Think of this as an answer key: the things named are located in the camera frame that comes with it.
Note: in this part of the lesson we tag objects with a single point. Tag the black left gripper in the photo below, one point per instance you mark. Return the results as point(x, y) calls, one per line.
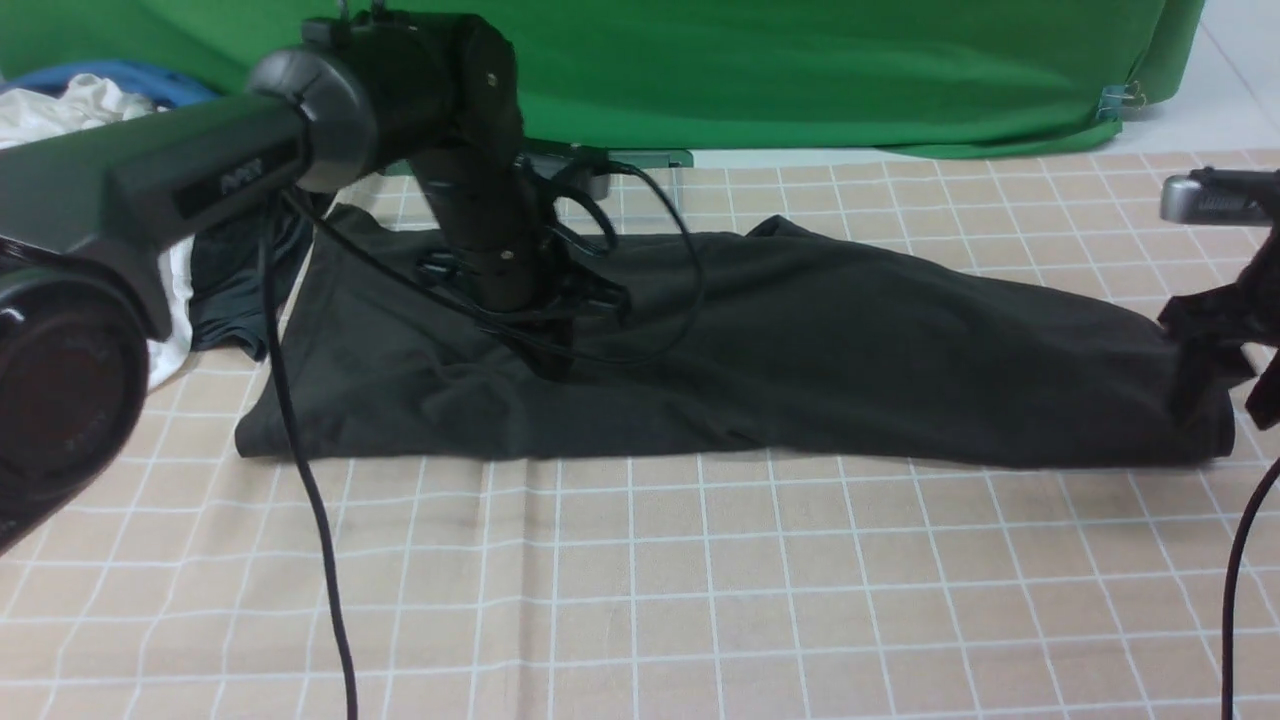
point(509, 256)

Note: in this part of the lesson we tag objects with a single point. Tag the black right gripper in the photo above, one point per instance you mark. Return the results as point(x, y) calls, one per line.
point(1212, 327)

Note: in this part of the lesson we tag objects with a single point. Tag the dark gray long-sleeved shirt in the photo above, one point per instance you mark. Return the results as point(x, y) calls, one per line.
point(816, 345)

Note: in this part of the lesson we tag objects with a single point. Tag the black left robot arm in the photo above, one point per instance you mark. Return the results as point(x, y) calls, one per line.
point(86, 217)

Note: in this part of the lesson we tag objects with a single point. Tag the dark teal crumpled shirt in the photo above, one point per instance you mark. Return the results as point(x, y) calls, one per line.
point(226, 307)

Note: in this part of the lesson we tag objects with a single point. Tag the white crumpled shirt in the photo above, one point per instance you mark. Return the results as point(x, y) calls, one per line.
point(91, 101)

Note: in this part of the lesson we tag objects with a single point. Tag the green metal base bar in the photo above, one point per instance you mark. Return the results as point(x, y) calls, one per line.
point(640, 158)

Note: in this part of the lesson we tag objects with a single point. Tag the metal binder clip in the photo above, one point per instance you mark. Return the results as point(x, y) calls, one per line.
point(1117, 101)

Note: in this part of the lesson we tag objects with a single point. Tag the blue crumpled garment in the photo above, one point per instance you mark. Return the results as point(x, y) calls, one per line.
point(166, 88)

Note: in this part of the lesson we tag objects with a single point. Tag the green backdrop cloth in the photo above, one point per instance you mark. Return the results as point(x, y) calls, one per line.
point(933, 79)

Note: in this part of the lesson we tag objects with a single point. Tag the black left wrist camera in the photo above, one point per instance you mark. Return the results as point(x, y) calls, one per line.
point(579, 166)

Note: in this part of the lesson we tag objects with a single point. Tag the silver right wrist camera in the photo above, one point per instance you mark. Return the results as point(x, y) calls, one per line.
point(1209, 196)

